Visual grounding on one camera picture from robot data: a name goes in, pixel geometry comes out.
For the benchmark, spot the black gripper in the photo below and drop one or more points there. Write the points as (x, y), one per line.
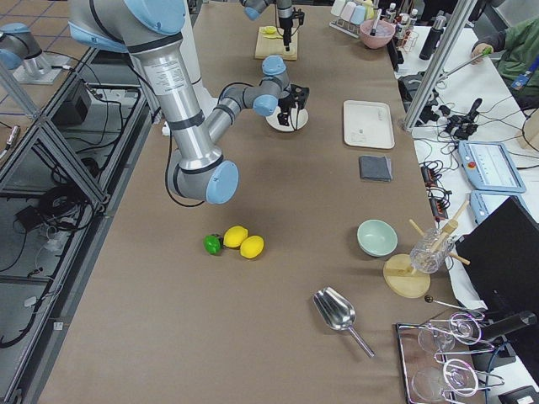
(287, 102)
(285, 16)

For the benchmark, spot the cream round plate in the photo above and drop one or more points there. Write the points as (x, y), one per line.
(296, 120)

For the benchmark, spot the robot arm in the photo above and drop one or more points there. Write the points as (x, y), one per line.
(254, 8)
(157, 35)

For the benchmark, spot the cream rabbit tray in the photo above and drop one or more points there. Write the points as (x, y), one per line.
(368, 124)

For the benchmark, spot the black tray with glasses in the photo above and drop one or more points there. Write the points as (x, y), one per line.
(461, 360)

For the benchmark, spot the lemon slices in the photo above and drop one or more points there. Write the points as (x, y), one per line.
(268, 30)

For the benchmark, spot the wooden cutting board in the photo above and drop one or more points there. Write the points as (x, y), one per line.
(266, 47)

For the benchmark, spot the cup rack with cups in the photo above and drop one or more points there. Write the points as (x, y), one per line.
(350, 14)

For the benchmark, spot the pink bowl with ice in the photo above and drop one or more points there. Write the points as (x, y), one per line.
(384, 33)

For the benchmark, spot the folded grey cloth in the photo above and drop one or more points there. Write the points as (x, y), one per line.
(375, 168)

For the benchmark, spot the yellow lemon lower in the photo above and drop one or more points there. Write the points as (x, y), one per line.
(235, 236)

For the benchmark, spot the yellow lemon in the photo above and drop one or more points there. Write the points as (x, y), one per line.
(251, 247)
(235, 236)

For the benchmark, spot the yellow lemon upper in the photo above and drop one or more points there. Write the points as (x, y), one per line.
(251, 247)

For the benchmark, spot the green lime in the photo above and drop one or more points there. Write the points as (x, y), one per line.
(213, 244)

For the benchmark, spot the black thermos bottle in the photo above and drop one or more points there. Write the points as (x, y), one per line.
(433, 38)

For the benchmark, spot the mint green bowl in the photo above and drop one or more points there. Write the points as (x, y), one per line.
(376, 238)

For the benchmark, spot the crystal glass on stand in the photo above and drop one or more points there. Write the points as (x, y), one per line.
(431, 251)

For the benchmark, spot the wooden cup stand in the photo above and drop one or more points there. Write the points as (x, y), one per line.
(408, 282)

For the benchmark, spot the metal scoop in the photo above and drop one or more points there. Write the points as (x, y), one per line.
(339, 315)

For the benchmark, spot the blue teach pendant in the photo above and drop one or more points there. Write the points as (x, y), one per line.
(489, 167)
(483, 202)

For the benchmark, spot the person in green jacket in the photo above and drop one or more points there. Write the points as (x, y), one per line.
(518, 64)

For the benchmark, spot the black monitor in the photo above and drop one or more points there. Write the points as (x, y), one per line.
(503, 255)

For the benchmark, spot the metal tongs handle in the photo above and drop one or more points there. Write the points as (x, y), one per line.
(375, 22)

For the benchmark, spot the aluminium frame post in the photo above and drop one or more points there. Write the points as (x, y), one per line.
(432, 75)

